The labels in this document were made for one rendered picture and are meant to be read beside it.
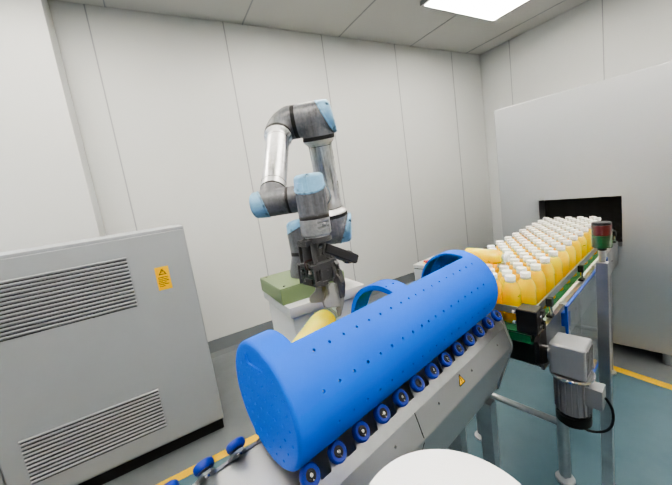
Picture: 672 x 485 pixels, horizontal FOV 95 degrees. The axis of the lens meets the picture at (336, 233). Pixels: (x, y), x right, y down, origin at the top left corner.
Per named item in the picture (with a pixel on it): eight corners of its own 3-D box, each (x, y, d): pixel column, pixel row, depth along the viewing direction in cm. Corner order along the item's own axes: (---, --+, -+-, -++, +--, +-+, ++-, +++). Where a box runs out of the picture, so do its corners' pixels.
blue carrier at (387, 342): (249, 436, 80) (225, 331, 78) (436, 314, 135) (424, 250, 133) (313, 503, 58) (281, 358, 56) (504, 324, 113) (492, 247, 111)
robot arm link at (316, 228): (317, 216, 82) (337, 215, 76) (319, 233, 83) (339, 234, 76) (293, 221, 77) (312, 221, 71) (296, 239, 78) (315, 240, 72)
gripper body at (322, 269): (299, 285, 79) (291, 239, 77) (325, 276, 84) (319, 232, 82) (317, 290, 73) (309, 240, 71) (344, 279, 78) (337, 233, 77)
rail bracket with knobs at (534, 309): (511, 333, 118) (509, 307, 116) (518, 326, 122) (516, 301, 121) (541, 340, 110) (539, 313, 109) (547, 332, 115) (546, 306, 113)
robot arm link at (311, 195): (325, 172, 79) (321, 170, 71) (331, 214, 81) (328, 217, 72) (295, 176, 80) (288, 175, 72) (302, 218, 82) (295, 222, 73)
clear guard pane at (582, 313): (570, 417, 129) (565, 307, 123) (607, 339, 179) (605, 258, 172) (572, 417, 129) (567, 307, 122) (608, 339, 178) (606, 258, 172)
